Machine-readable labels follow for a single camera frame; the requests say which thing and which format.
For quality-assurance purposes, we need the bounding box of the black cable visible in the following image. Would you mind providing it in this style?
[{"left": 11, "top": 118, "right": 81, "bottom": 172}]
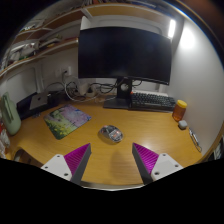
[{"left": 89, "top": 81, "right": 118, "bottom": 95}]

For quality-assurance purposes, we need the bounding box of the low shelf with books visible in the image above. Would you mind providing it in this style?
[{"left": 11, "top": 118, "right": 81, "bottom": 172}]
[{"left": 204, "top": 133, "right": 224, "bottom": 163}]

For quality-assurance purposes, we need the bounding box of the white cable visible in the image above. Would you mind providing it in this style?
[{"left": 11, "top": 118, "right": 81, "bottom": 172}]
[{"left": 63, "top": 79, "right": 101, "bottom": 103}]

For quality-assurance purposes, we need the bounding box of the transparent computer mouse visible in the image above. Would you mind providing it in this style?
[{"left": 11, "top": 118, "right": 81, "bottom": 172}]
[{"left": 98, "top": 124, "right": 125, "bottom": 144}]

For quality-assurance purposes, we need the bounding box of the white wall lamp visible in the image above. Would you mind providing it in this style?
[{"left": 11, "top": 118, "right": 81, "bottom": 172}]
[{"left": 167, "top": 18, "right": 177, "bottom": 39}]

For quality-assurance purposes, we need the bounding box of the orange jar with yellow lid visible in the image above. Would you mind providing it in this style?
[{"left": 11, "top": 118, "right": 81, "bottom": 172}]
[{"left": 171, "top": 99, "right": 188, "bottom": 123}]

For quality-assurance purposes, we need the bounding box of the white power strip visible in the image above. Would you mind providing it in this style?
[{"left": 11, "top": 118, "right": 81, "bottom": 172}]
[{"left": 77, "top": 83, "right": 98, "bottom": 98}]

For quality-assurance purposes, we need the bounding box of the pale green jug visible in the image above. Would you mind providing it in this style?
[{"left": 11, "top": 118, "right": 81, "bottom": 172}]
[{"left": 0, "top": 92, "right": 22, "bottom": 137}]

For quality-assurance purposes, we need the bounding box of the small grey earbud case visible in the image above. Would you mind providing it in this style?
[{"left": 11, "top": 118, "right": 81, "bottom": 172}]
[{"left": 177, "top": 119, "right": 189, "bottom": 131}]

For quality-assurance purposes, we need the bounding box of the white wall outlet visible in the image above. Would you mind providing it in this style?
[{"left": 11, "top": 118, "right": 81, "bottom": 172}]
[{"left": 59, "top": 65, "right": 72, "bottom": 77}]

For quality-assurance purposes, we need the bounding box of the black computer monitor with stand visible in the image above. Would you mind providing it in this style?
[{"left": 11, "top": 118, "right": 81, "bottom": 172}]
[{"left": 77, "top": 26, "right": 173, "bottom": 110}]

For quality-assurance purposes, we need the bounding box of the silver mini computer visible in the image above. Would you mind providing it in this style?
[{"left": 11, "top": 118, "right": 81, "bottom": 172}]
[{"left": 29, "top": 92, "right": 51, "bottom": 111}]

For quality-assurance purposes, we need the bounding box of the slim dark pen case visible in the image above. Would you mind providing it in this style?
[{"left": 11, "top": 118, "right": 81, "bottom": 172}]
[{"left": 188, "top": 128, "right": 203, "bottom": 153}]

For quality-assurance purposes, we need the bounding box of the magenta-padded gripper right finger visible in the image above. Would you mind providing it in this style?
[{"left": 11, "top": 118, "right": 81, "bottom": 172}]
[{"left": 131, "top": 142, "right": 184, "bottom": 185}]

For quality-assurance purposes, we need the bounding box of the wooden wall shelf unit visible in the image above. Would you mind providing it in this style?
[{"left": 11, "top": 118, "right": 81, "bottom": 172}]
[{"left": 0, "top": 1, "right": 178, "bottom": 81}]

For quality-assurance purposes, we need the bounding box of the floral print mouse pad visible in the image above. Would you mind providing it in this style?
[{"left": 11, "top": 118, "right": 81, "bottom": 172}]
[{"left": 43, "top": 104, "right": 93, "bottom": 141}]

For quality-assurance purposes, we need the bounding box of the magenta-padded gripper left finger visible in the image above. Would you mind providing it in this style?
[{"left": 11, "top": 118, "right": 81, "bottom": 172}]
[{"left": 40, "top": 143, "right": 92, "bottom": 185}]

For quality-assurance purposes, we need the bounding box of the black computer keyboard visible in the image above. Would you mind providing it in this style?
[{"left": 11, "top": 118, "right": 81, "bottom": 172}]
[{"left": 129, "top": 91, "right": 178, "bottom": 113}]

